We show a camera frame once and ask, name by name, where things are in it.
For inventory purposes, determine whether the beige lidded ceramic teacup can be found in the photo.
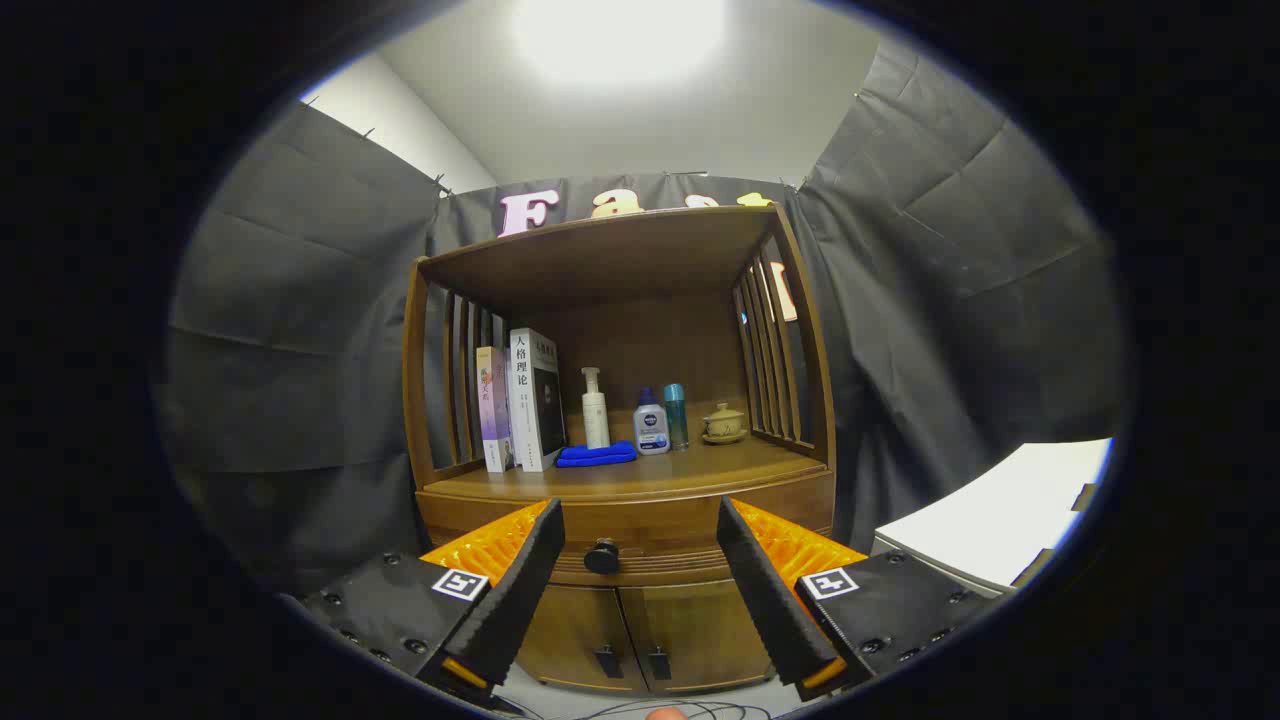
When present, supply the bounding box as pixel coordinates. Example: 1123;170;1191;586
701;402;748;445

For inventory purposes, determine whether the white and black book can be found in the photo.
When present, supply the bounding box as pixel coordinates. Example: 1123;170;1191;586
509;327;568;473

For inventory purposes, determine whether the pink purple book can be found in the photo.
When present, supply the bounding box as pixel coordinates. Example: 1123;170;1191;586
476;346;515;474

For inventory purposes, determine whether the white bottle with blue cap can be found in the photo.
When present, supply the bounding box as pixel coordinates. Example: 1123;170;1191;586
633;388;671;456

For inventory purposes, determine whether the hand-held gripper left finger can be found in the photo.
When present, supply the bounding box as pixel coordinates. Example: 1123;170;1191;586
298;497;567;713

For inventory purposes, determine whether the brown wooden drawer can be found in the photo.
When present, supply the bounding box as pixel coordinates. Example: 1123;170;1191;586
418;492;836;589

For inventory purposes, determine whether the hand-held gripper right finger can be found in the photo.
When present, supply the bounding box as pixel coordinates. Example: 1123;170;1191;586
716;495;1004;703

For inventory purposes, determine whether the brown wooden cabinet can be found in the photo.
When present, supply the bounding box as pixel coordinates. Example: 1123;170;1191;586
402;203;839;697

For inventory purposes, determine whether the ceiling light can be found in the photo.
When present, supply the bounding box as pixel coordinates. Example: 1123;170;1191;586
510;0;728;89

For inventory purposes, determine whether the wooden cabinet door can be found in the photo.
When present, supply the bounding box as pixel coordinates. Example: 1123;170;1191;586
617;578;776;697
515;583;649;693

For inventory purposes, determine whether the white table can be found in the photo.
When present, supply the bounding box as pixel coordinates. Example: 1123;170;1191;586
873;438;1113;598

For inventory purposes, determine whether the brown wooden countertop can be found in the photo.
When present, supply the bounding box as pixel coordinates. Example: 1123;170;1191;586
420;432;831;504

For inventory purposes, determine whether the white pump bottle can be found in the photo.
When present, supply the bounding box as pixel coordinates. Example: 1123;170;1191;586
581;367;611;450

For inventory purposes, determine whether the blue folded cloth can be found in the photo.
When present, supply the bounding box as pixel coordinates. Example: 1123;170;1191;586
555;441;638;469

